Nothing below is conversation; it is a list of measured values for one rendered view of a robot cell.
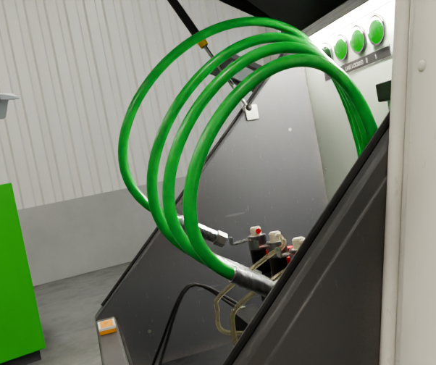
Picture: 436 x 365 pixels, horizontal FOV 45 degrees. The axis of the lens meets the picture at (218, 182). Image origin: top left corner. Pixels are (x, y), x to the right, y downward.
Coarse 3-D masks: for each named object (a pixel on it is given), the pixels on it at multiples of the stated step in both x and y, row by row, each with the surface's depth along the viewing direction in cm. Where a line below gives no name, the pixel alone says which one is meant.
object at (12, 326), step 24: (0, 192) 372; (0, 216) 371; (0, 240) 370; (0, 264) 369; (24, 264) 377; (0, 288) 369; (24, 288) 377; (0, 312) 368; (24, 312) 376; (0, 336) 367; (24, 336) 375; (0, 360) 366; (24, 360) 378
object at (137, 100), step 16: (208, 32) 78; (288, 32) 81; (176, 48) 77; (160, 64) 76; (144, 80) 76; (144, 96) 76; (128, 112) 75; (128, 128) 75; (352, 128) 84; (128, 176) 75; (144, 208) 76
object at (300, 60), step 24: (264, 72) 54; (336, 72) 57; (240, 96) 54; (360, 96) 57; (216, 120) 53; (192, 168) 52; (192, 192) 52; (192, 216) 52; (192, 240) 53; (216, 264) 53; (264, 288) 54
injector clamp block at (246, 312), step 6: (246, 306) 84; (252, 306) 83; (240, 312) 82; (246, 312) 81; (252, 312) 81; (240, 318) 79; (246, 318) 78; (240, 324) 80; (246, 324) 76; (240, 330) 80
